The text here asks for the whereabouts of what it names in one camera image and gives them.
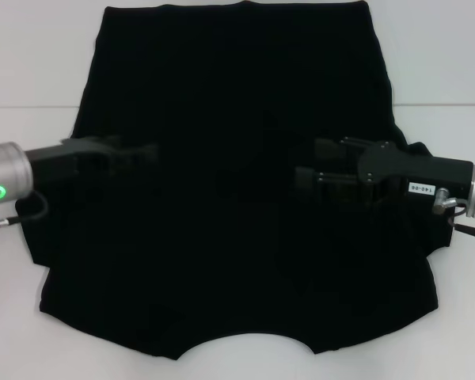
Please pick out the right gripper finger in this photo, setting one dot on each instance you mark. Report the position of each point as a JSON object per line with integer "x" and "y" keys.
{"x": 324, "y": 186}
{"x": 328, "y": 149}

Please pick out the black shirt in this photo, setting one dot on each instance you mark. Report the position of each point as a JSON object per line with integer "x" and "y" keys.
{"x": 237, "y": 99}

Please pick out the left robot arm silver white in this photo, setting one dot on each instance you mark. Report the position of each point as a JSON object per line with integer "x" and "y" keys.
{"x": 8, "y": 174}

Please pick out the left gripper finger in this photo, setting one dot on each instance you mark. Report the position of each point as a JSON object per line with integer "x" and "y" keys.
{"x": 138, "y": 155}
{"x": 111, "y": 142}

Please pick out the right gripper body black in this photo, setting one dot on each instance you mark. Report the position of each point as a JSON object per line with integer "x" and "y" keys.
{"x": 388, "y": 162}

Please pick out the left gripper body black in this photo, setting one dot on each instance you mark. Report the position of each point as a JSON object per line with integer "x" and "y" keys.
{"x": 55, "y": 166}

